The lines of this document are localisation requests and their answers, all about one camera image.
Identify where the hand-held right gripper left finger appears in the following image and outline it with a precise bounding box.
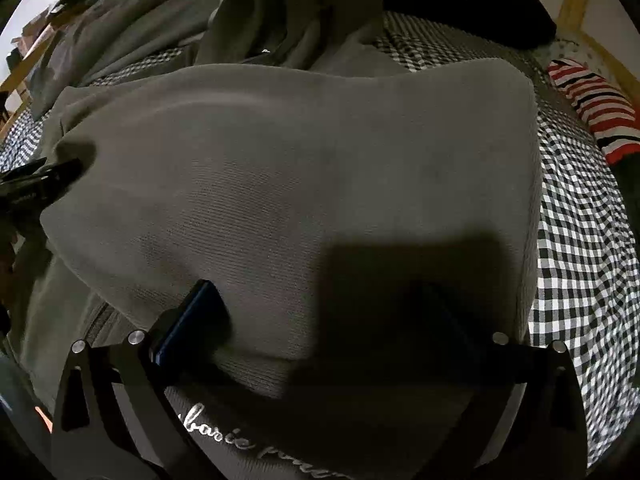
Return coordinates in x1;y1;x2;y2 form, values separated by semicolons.
50;279;236;480

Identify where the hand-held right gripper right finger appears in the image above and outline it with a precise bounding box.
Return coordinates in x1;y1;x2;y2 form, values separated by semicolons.
415;282;588;480

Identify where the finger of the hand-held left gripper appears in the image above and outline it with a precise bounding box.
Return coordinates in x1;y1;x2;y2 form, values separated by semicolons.
0;157;84;196

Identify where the grey knit sweater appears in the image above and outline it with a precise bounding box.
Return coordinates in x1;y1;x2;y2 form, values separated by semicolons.
5;62;546;480

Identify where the black white checkered bedsheet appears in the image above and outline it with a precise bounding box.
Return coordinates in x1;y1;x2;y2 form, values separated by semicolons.
0;12;640;466

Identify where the grey striped duvet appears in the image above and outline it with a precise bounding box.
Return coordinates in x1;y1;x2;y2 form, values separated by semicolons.
27;0;236;121

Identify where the red white striped cloth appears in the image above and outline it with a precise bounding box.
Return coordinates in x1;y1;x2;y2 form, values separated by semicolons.
547;59;640;163

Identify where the floral white mattress pad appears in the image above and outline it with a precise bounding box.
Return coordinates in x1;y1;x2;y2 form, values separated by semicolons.
537;35;626;91

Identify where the olive green cloth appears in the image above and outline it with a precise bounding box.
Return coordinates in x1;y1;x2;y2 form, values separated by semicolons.
197;0;416;73

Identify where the black cloth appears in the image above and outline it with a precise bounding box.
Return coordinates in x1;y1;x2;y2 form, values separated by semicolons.
385;0;558;51

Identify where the wooden bed frame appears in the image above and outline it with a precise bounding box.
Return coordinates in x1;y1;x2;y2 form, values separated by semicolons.
0;0;621;136

